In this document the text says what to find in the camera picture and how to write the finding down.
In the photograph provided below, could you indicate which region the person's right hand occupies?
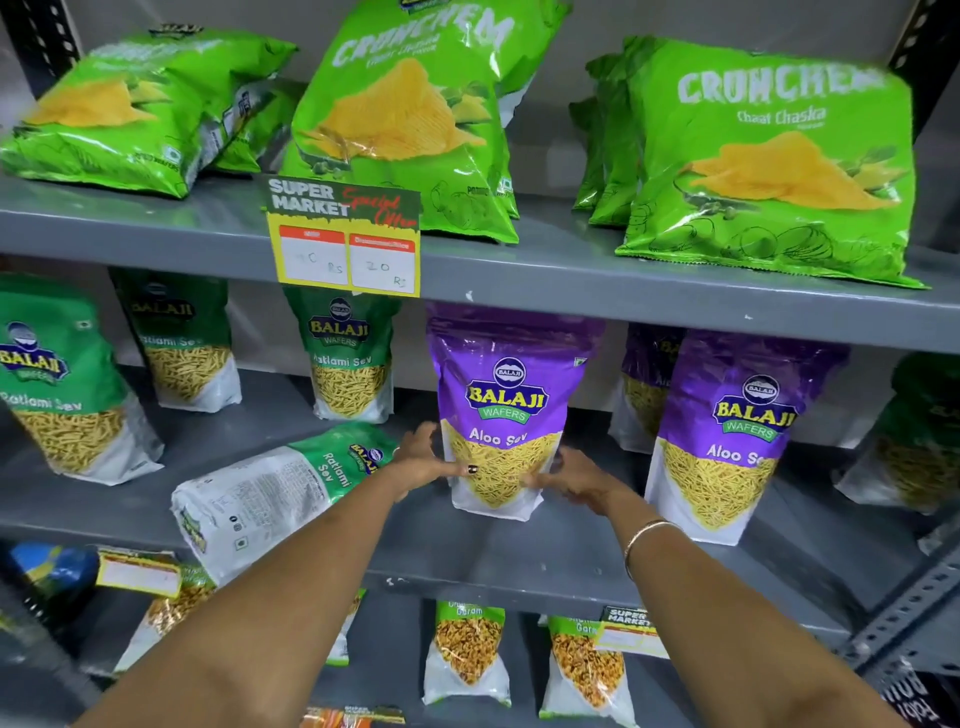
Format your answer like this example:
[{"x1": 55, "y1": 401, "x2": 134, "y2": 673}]
[{"x1": 521, "y1": 447, "x2": 640, "y2": 520}]

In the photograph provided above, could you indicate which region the person's left hand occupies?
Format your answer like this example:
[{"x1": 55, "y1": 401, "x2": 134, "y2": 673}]
[{"x1": 378, "y1": 421, "x2": 480, "y2": 504}]

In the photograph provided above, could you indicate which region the purple snack pouch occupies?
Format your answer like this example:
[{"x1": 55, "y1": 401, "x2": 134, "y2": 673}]
[
  {"x1": 645, "y1": 330, "x2": 851, "y2": 547},
  {"x1": 426, "y1": 301, "x2": 607, "y2": 523},
  {"x1": 607, "y1": 324, "x2": 686, "y2": 456}
]

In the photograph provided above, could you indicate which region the person's right forearm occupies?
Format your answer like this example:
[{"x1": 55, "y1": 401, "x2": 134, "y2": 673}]
[{"x1": 603, "y1": 489, "x2": 910, "y2": 728}]

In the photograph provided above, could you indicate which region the person's left forearm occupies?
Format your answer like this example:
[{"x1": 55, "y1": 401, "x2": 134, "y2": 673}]
[{"x1": 75, "y1": 471, "x2": 410, "y2": 728}]

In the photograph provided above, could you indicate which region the gold bangle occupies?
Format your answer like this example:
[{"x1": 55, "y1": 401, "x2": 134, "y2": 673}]
[{"x1": 622, "y1": 519, "x2": 681, "y2": 582}]

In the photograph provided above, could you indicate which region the green white snack pouch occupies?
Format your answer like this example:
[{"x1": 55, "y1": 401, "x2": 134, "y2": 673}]
[
  {"x1": 283, "y1": 285, "x2": 402, "y2": 425},
  {"x1": 834, "y1": 352, "x2": 960, "y2": 516},
  {"x1": 109, "y1": 268, "x2": 243, "y2": 414},
  {"x1": 171, "y1": 422, "x2": 400, "y2": 588},
  {"x1": 0, "y1": 272, "x2": 165, "y2": 487}
]

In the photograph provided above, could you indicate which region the small yellow price label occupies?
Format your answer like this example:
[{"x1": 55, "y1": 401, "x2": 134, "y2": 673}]
[
  {"x1": 594, "y1": 606, "x2": 670, "y2": 661},
  {"x1": 95, "y1": 547, "x2": 183, "y2": 600}
]

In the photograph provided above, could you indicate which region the clear green-topped snack pouch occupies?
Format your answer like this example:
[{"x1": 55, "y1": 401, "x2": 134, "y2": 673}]
[
  {"x1": 327, "y1": 588, "x2": 369, "y2": 668},
  {"x1": 422, "y1": 600, "x2": 513, "y2": 708},
  {"x1": 538, "y1": 615, "x2": 640, "y2": 728},
  {"x1": 112, "y1": 564, "x2": 219, "y2": 676}
]

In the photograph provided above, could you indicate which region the grey metal shelf rack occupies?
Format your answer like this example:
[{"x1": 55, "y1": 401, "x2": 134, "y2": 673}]
[{"x1": 0, "y1": 0, "x2": 960, "y2": 728}]

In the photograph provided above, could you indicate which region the yellow black price label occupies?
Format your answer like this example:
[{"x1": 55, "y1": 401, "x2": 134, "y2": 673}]
[{"x1": 264, "y1": 174, "x2": 423, "y2": 299}]

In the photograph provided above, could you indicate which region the orange snack packet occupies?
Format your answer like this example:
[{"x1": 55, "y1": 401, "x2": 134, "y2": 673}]
[{"x1": 300, "y1": 705, "x2": 407, "y2": 728}]

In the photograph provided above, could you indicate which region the row of green chip bags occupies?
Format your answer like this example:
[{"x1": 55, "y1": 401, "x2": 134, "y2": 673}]
[{"x1": 0, "y1": 0, "x2": 931, "y2": 291}]

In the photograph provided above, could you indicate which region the blue snack packet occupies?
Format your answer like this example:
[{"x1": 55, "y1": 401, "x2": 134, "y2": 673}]
[{"x1": 0, "y1": 543, "x2": 100, "y2": 625}]

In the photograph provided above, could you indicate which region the black snack packet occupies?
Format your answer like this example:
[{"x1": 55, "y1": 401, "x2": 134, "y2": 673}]
[{"x1": 881, "y1": 666, "x2": 960, "y2": 728}]

